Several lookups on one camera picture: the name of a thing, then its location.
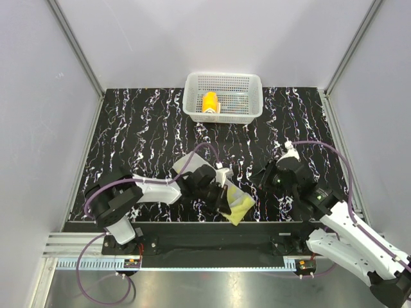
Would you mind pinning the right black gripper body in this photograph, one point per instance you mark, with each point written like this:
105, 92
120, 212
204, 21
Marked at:
277, 184

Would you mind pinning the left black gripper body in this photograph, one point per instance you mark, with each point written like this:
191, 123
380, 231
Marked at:
210, 194

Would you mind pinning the grey towel yellow frog print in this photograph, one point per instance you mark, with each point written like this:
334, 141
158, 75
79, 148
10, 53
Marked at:
240, 201

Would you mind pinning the grey and orange towel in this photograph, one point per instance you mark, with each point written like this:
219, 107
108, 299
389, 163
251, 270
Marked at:
210, 103

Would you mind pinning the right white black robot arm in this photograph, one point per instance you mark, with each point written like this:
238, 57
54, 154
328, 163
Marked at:
379, 264

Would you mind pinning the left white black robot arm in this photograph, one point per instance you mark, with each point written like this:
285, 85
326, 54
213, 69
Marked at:
108, 200

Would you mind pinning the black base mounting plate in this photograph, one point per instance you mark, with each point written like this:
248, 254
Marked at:
251, 241

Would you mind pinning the white plastic mesh basket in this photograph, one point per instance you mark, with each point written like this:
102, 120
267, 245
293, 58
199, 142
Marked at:
240, 97

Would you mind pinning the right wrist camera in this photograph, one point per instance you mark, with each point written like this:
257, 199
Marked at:
291, 155

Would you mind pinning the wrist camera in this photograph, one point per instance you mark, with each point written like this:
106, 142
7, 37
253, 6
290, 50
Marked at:
291, 155
223, 174

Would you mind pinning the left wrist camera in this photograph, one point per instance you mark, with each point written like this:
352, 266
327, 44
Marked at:
223, 174

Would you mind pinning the white slotted cable duct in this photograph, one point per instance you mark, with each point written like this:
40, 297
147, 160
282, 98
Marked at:
275, 264

